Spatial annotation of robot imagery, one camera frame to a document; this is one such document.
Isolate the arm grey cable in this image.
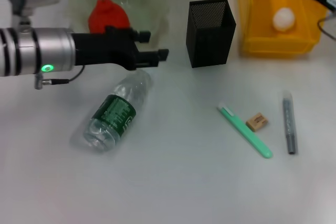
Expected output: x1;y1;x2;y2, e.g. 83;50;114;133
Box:
34;65;86;90
316;8;336;40

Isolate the pale green glass fruit bowl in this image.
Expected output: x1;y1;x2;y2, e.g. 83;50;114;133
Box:
67;0;170;51

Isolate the beige eraser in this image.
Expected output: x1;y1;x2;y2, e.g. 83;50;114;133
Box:
246;112;269;132

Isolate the orange fruit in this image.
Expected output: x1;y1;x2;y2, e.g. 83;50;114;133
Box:
88;0;131;35

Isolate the clear green-label water bottle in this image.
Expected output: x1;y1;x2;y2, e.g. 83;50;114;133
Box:
83;68;153;154

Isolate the left arm grey cable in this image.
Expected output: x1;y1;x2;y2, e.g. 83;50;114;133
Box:
34;65;86;90

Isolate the yellow plastic bin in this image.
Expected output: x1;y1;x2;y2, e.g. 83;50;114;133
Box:
237;0;329;58

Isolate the black mesh pen holder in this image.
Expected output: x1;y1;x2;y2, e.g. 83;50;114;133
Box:
185;0;237;69

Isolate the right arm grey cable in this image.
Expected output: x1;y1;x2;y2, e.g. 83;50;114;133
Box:
316;8;336;40

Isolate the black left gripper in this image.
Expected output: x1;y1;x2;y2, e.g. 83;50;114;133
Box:
72;25;170;71

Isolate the grey pen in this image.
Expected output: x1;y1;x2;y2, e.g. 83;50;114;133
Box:
278;89;298;155

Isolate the white paper ball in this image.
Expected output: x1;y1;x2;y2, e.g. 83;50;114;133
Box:
272;7;297;32

